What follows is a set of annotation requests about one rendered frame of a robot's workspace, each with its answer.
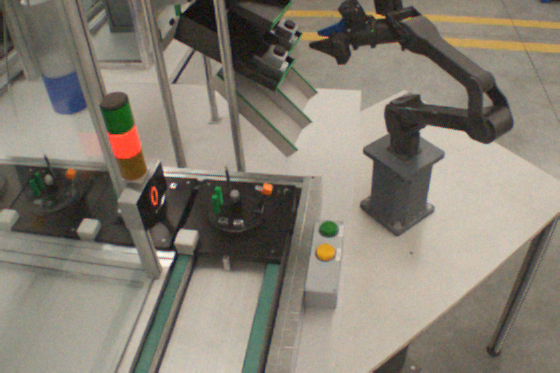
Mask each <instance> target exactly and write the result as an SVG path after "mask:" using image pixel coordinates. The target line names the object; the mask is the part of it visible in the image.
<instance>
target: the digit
mask: <svg viewBox="0 0 560 373"><path fill-rule="evenodd" d="M146 195H147V198H148V201H149V204H150V207H151V211H152V214H154V212H155V210H156V208H157V206H158V205H159V203H160V201H161V199H162V197H161V194H160V190H159V187H158V183H157V179H156V176H154V178H153V179H152V181H151V183H150V185H149V187H148V189H147V191H146Z"/></svg>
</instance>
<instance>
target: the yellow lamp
mask: <svg viewBox="0 0 560 373"><path fill-rule="evenodd" d="M114 156H115V155H114ZM115 159H116V162H117V165H118V168H119V171H120V174H121V177H122V178H123V179H125V180H128V181H132V180H137V179H140V178H142V176H143V175H144V174H145V173H146V172H147V165H146V162H145V158H144V155H143V151H142V148H141V150H140V152H139V153H138V154H136V155H134V156H132V157H129V158H119V157H116V156H115Z"/></svg>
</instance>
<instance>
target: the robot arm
mask: <svg viewBox="0 0 560 373"><path fill-rule="evenodd" d="M373 2H374V9H375V14H379V15H381V16H384V18H378V19H375V16H373V15H372V14H370V15H366V13H365V11H364V9H363V8H362V7H361V5H360V4H359V2H358V1H357V0H346V1H344V2H342V3H341V5H340V7H339V8H338V12H339V14H341V15H342V18H341V20H340V21H339V22H337V23H335V24H333V25H331V26H329V27H325V28H323V29H321V30H319V31H318V32H317V33H318V35H319V36H322V37H329V38H327V39H323V40H319V41H316V42H313V43H309V47H310V48H312V49H315V50H318V51H320V52H323V53H326V54H328V55H330V56H332V57H335V59H336V61H337V64H338V65H344V64H346V63H347V62H348V61H349V57H350V56H351V52H350V48H349V45H352V48H353V51H354V50H358V48H359V46H367V45H371V48H375V47H376V45H382V44H389V43H396V42H398V43H399V44H400V45H401V47H400V48H401V51H402V52H404V51H405V50H406V49H407V50H409V51H411V52H413V53H416V54H421V55H425V56H427V57H428V58H429V59H430V60H432V61H433V62H434V63H436V64H437V65H438V66H440V67H441V68H442V69H444V71H445V72H447V73H448V74H449V75H451V76H452V77H453V78H455V79H456V80H457V81H458V82H459V83H460V84H462V85H463V86H464V87H466V90H467V93H468V96H469V99H468V109H463V108H455V107H447V106H438V105H429V104H427V103H424V102H423V101H422V100H421V99H420V94H412V93H409V92H408V93H406V94H403V95H401V96H399V97H397V98H396V99H394V100H392V101H390V103H388V104H386V105H385V108H384V121H385V126H386V130H387V132H389V133H390V145H388V146H386V150H388V151H389V152H391V153H392V154H394V155H395V156H397V157H398V158H400V159H401V160H403V161H407V160H408V159H410V158H412V157H414V156H415V155H417V154H419V153H421V152H422V148H421V147H419V143H420V137H421V133H420V132H419V131H420V130H421V129H424V128H426V126H434V127H439V128H446V129H451V130H457V131H463V132H466V134H467V136H468V137H469V138H470V139H472V140H474V141H476V142H479V143H482V144H484V145H488V144H490V143H492V142H494V141H495V140H497V139H498V138H500V137H501V136H503V135H504V134H506V133H507V132H510V131H511V130H512V129H513V126H514V118H513V116H512V113H511V110H510V107H509V104H508V100H507V98H506V97H505V95H504V94H503V93H502V92H501V91H500V89H499V88H498V87H497V83H496V79H495V77H494V75H493V74H492V73H491V72H489V71H485V70H483V69H482V68H480V67H479V66H478V65H477V64H476V63H474V62H473V61H472V60H470V59H469V58H468V57H467V56H465V55H464V54H463V53H461V52H460V51H458V50H457V49H456V48H455V47H454V46H452V45H451V44H449V43H448V42H447V41H445V40H444V39H443V38H442V36H441V35H440V32H439V30H438V28H437V27H436V26H435V25H434V24H433V23H432V22H431V21H430V20H429V19H428V18H427V17H425V16H423V15H421V14H420V13H419V11H418V10H417V9H416V8H415V7H414V6H413V5H411V6H408V7H403V5H402V0H373ZM409 17H411V18H410V19H408V20H406V21H403V22H402V20H405V19H407V18H409ZM484 93H485V94H486V95H487V96H488V97H489V98H490V99H491V100H492V102H493V105H494V106H487V107H485V106H484V107H483V101H484Z"/></svg>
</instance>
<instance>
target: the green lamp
mask: <svg viewBox="0 0 560 373"><path fill-rule="evenodd" d="M100 110H101V113H102V115H103V118H104V124H105V127H106V130H107V132H108V133H109V134H111V135H123V134H126V133H127V132H129V131H131V130H132V129H133V128H134V126H135V121H134V117H133V114H132V111H131V104H130V101H129V100H128V102H127V103H126V104H124V105H123V106H121V107H119V108H117V109H114V110H111V111H107V110H104V109H101V108H100Z"/></svg>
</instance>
